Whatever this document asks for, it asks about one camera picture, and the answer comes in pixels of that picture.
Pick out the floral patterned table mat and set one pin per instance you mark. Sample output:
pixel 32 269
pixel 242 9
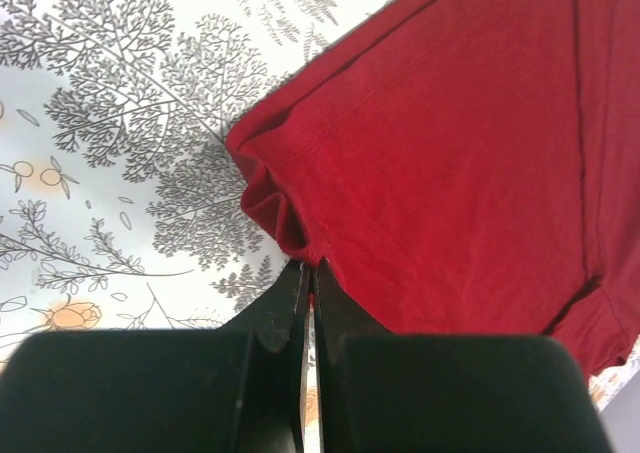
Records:
pixel 120 201

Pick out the red t shirt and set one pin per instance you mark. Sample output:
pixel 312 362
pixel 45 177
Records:
pixel 466 166

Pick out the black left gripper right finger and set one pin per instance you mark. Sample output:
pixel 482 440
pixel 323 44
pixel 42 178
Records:
pixel 381 392

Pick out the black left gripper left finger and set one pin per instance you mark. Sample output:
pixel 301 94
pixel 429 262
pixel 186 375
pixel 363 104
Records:
pixel 237 388

